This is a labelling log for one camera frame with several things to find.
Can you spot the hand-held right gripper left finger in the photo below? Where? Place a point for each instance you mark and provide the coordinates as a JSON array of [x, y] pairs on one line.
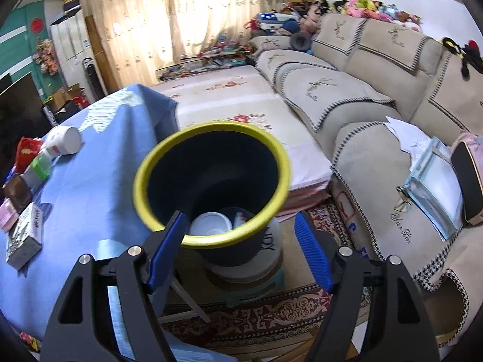
[[168, 241]]

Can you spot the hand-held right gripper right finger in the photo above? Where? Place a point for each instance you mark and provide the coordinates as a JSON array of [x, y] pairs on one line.
[[311, 249]]

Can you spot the black trash bin yellow rim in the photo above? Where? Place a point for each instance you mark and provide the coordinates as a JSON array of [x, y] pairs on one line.
[[211, 166]]

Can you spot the white labelled plastic bottle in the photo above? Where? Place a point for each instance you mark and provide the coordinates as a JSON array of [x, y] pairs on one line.
[[62, 141]]

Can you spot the green white small carton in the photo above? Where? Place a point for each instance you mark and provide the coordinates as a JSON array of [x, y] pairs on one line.
[[40, 167]]

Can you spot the white plastic bowl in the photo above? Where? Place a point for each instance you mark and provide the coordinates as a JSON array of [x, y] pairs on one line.
[[209, 224]]

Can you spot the white round printed container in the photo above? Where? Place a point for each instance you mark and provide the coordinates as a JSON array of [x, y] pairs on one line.
[[266, 254]]

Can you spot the white printed sack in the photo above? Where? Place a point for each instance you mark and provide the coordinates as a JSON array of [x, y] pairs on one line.
[[351, 211]]

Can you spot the blue striped tablecloth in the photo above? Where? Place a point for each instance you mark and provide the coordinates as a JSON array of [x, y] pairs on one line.
[[94, 196]]

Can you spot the clear plastic document bag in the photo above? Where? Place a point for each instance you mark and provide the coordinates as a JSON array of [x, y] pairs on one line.
[[434, 192]]

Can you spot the black white printed box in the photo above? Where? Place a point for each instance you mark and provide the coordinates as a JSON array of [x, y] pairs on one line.
[[24, 233]]

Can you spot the white loose papers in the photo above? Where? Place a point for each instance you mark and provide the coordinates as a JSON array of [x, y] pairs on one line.
[[409, 135]]

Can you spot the brown small box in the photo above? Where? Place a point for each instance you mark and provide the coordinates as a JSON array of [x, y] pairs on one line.
[[17, 193]]

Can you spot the pink small box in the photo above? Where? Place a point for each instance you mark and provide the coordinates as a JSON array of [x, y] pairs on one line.
[[8, 215]]

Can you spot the red snack packet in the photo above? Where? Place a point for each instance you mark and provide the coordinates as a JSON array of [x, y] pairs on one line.
[[27, 152]]

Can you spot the pink black bag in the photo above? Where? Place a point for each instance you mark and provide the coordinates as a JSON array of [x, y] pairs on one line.
[[468, 181]]

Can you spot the pile of open cardboard boxes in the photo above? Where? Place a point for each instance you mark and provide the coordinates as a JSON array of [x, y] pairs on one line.
[[66, 96]]

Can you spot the beige embroidered sofa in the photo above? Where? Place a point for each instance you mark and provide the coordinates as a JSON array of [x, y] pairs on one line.
[[377, 83]]

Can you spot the white tower fan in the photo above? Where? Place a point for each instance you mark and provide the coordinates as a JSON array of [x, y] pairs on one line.
[[92, 79]]

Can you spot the pile of books and clutter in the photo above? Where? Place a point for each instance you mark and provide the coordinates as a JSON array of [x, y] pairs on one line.
[[215, 58]]

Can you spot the brown wooden board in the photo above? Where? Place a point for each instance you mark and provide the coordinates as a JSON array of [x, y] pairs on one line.
[[99, 56]]

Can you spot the black television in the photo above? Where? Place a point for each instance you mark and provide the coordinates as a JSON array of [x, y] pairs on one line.
[[19, 109]]

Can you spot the grey round cushion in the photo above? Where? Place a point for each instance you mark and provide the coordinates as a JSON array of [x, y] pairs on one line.
[[300, 41]]

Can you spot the artificial flower bunch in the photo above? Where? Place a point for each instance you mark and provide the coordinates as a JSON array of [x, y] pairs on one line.
[[45, 56]]

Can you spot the cream embroidered curtain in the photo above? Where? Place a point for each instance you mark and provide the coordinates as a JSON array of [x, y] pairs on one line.
[[169, 19]]

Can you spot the white tall cabinet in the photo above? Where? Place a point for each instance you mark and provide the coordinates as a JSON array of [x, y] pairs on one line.
[[71, 37]]

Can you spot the white blue printed bag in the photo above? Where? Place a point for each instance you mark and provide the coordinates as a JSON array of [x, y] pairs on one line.
[[269, 19]]

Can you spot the black yellow plush toy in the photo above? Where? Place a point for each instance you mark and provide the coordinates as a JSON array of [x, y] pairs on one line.
[[466, 54]]

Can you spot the pile of plush toys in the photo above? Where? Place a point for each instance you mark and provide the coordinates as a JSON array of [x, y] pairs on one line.
[[362, 5]]

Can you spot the red round wall sticker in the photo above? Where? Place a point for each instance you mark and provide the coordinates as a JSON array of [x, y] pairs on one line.
[[37, 25]]

